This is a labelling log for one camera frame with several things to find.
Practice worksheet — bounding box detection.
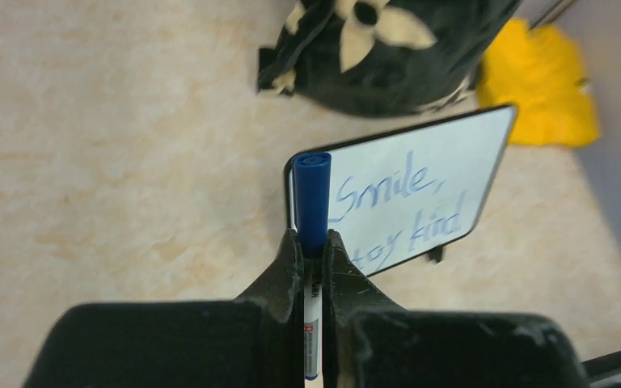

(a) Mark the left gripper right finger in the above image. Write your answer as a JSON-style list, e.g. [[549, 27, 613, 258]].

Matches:
[[323, 231, 588, 387]]

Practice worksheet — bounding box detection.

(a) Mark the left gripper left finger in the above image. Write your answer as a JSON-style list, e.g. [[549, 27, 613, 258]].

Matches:
[[24, 230, 304, 387]]

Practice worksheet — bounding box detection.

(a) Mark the small whiteboard black frame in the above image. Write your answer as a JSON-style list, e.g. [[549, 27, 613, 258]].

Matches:
[[283, 103, 519, 278]]

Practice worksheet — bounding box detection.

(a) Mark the blue marker cap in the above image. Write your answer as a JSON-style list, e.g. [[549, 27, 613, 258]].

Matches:
[[292, 152, 332, 259]]

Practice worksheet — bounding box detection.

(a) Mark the white marker pen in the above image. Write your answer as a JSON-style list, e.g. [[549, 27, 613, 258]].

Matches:
[[303, 259, 323, 381]]

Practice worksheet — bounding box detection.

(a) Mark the black floral blanket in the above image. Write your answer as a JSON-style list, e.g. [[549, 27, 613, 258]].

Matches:
[[257, 0, 520, 118]]

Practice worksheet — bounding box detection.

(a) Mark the folded yellow garment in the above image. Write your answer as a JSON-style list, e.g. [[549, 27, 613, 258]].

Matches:
[[475, 19, 601, 148]]

